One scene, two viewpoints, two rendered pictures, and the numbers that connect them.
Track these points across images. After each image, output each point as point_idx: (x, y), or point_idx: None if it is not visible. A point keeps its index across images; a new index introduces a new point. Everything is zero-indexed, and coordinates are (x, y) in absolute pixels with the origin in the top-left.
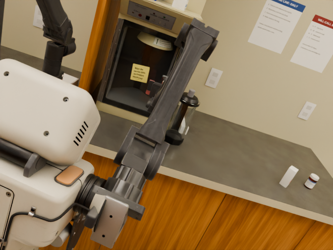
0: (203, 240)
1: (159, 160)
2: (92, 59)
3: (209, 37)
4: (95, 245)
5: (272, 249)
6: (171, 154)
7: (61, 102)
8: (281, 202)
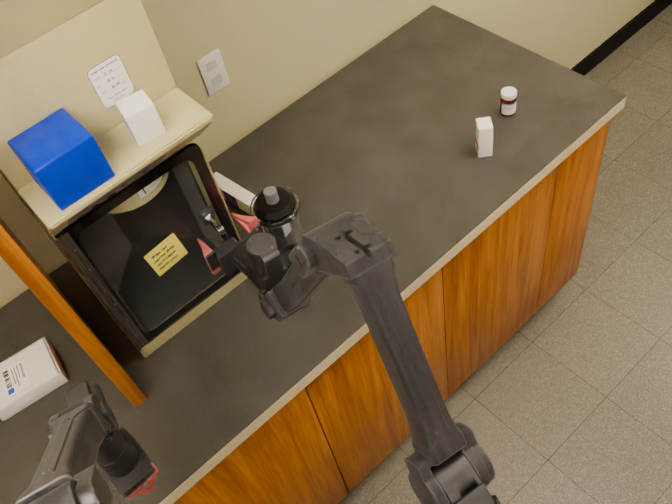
0: (448, 318)
1: (486, 461)
2: (95, 337)
3: (388, 263)
4: (330, 469)
5: (529, 233)
6: (329, 296)
7: None
8: (514, 194)
